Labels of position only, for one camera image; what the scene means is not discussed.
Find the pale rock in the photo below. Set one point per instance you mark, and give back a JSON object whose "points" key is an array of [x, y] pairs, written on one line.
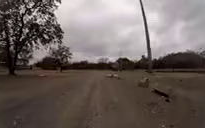
{"points": [[143, 82], [112, 75]]}

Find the small dark tree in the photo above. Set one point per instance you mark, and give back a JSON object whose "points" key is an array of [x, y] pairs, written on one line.
{"points": [[61, 55]]}

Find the brown dirt road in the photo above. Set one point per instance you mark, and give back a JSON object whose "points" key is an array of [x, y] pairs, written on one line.
{"points": [[73, 100]]}

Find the tall leaning pole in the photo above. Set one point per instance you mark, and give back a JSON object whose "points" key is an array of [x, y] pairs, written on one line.
{"points": [[146, 36]]}

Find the dark flat rock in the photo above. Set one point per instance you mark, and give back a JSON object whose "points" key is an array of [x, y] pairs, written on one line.
{"points": [[161, 91]]}

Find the distant row of trees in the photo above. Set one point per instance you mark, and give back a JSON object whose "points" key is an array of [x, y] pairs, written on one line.
{"points": [[180, 60]]}

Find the large dark leafy tree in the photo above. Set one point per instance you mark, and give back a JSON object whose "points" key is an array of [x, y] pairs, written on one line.
{"points": [[20, 26]]}

